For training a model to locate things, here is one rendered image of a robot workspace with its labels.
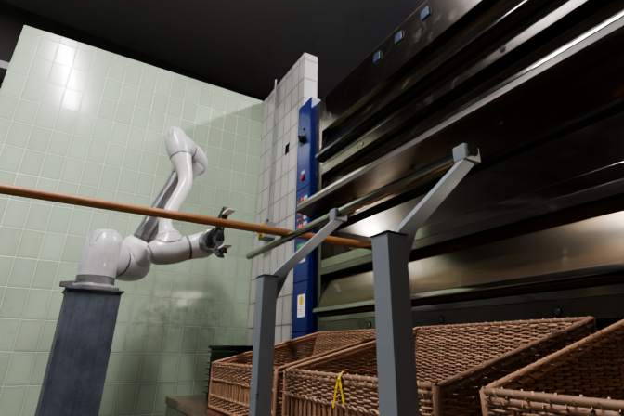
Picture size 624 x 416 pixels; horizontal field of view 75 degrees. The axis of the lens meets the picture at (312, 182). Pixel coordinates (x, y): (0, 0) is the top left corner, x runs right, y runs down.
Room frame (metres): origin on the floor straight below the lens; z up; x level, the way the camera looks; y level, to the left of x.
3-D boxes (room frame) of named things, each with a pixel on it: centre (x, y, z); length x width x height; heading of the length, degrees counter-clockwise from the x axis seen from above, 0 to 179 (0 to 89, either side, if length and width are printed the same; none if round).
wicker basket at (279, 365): (1.55, 0.02, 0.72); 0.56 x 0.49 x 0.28; 30
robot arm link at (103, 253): (1.82, 0.94, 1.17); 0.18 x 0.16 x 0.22; 168
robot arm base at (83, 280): (1.80, 0.96, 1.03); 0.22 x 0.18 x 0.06; 123
